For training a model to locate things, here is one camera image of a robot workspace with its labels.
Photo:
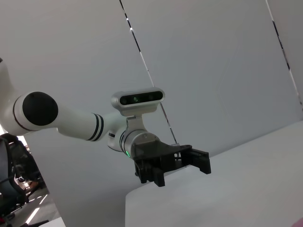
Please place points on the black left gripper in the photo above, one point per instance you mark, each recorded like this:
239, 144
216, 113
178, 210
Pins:
156, 151

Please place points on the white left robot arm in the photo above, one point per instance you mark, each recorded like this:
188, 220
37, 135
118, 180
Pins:
78, 123

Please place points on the black office chair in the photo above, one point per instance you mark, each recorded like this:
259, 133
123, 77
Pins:
9, 184

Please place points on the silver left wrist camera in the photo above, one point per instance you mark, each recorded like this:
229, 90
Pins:
139, 99

